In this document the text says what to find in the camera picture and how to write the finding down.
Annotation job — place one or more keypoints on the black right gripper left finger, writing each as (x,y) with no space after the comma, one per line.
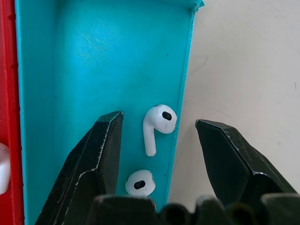
(93,161)

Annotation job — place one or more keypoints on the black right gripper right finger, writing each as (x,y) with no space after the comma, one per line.
(234,159)

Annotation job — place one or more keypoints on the white earbud charging case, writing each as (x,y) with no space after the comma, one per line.
(3,167)

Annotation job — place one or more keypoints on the white earbud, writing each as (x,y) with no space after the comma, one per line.
(157,123)
(140,183)

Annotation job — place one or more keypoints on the teal plastic tray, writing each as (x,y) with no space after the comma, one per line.
(98,65)

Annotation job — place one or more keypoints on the red plastic tray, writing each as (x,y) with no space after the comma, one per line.
(9,93)

